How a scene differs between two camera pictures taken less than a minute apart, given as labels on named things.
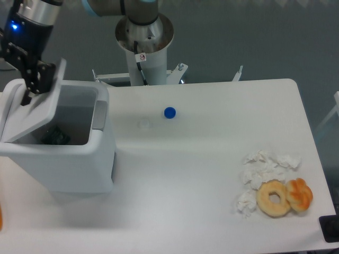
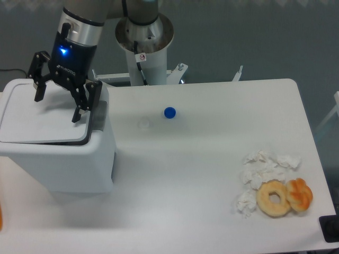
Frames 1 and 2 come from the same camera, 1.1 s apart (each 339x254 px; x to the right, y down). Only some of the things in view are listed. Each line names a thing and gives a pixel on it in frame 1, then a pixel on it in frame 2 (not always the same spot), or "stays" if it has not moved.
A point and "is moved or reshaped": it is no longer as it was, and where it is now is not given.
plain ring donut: x=265 y=205 stays
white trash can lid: x=18 y=120 is moved or reshaped
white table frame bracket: x=174 y=76 stays
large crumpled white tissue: x=259 y=166 stays
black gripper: x=23 y=35 → x=71 y=64
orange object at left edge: x=1 y=218 stays
